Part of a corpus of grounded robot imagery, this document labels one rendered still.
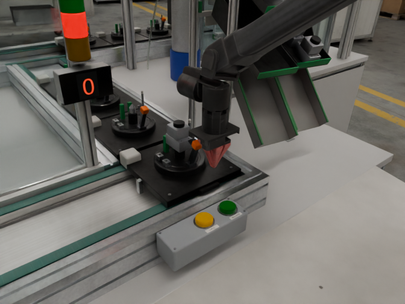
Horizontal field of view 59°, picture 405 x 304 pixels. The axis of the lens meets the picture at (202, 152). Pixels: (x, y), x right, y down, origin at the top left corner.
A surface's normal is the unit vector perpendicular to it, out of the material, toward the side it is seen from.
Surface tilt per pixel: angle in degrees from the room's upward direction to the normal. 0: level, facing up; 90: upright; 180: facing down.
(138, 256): 90
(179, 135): 90
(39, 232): 0
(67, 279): 90
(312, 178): 0
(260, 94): 45
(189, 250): 90
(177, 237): 0
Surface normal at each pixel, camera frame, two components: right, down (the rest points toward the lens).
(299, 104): 0.36, -0.27
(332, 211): 0.03, -0.86
